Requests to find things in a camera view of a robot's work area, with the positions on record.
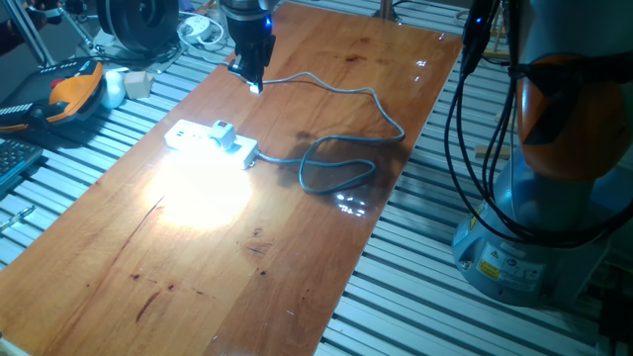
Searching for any person's hand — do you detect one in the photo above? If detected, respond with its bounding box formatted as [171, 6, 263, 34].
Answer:
[25, 3, 63, 31]

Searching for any black filament spool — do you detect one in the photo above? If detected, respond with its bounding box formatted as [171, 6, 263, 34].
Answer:
[96, 0, 180, 54]

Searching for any small wooden piece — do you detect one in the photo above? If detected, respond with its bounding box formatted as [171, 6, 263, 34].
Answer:
[474, 143, 513, 160]

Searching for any grey power strip cable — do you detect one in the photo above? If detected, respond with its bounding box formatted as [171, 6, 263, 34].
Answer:
[245, 71, 407, 195]

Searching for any white round socket reel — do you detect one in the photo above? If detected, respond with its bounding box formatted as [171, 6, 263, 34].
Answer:
[177, 14, 224, 46]

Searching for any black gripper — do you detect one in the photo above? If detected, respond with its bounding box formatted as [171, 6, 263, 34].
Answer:
[220, 0, 277, 95]

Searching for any orange and black teach pendant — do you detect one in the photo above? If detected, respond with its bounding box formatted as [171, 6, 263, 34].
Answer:
[0, 57, 106, 134]

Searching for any beige wooden cube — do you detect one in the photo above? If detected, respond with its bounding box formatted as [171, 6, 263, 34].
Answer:
[123, 70, 155, 100]

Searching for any black cable connector box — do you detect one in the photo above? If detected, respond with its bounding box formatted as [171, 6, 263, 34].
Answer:
[459, 0, 497, 80]

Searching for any black keyboard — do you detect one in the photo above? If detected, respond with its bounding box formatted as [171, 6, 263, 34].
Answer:
[0, 137, 45, 192]

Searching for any small metal screwdriver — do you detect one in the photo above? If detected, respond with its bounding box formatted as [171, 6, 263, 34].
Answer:
[0, 205, 37, 233]

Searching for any white rounded object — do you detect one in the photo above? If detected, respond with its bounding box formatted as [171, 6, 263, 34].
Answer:
[101, 67, 131, 110]

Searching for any white power strip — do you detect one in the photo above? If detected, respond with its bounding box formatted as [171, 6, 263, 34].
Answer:
[163, 118, 261, 171]

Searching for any brown wooden board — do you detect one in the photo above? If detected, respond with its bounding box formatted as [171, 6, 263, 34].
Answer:
[0, 1, 464, 356]

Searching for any white plug adapter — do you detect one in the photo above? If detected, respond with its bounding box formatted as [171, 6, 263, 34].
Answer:
[162, 120, 248, 199]

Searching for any person's dark sleeved forearm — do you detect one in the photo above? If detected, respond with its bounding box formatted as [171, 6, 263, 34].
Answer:
[0, 18, 30, 56]

